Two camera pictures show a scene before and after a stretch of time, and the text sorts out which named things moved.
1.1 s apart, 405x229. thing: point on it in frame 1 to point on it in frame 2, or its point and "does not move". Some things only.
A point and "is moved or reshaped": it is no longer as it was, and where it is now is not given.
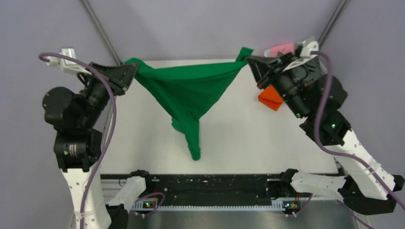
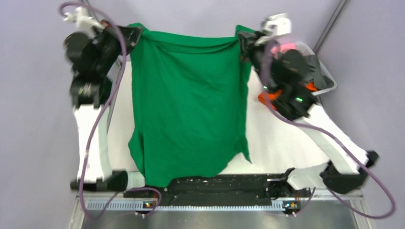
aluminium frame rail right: [331, 22] does not move
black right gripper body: [289, 87] to [254, 52]
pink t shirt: [285, 48] does not move
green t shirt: [189, 91] is moved or reshaped
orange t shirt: [270, 97] does not move
